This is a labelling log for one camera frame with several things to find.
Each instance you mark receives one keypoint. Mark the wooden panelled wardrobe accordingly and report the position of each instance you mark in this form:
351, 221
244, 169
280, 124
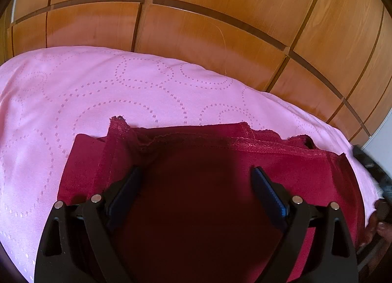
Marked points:
331, 58

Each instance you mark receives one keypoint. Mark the right hand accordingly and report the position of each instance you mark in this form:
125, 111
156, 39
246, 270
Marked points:
374, 254

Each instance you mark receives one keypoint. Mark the pink dotted bedspread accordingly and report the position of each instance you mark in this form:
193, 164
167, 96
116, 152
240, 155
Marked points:
49, 96

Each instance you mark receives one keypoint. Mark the dark red long-sleeved garment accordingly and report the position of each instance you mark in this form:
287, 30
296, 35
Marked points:
196, 218

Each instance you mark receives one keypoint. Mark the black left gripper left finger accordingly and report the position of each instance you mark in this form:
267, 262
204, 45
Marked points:
77, 244

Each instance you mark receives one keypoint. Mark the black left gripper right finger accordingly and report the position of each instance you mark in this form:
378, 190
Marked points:
315, 246

